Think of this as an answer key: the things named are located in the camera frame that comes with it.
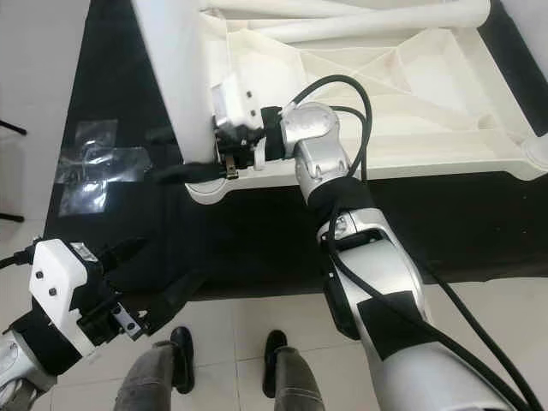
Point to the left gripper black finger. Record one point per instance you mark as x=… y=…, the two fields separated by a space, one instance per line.
x=175 y=301
x=124 y=255

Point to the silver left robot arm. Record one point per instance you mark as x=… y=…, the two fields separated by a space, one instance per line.
x=21 y=368

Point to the black tablecloth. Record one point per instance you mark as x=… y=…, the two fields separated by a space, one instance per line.
x=265 y=240

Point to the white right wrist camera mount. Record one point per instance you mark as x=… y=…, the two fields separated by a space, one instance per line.
x=235 y=103

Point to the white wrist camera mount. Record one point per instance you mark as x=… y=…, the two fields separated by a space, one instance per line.
x=235 y=103
x=60 y=287

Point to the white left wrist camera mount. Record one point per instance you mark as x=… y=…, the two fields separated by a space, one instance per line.
x=60 y=287

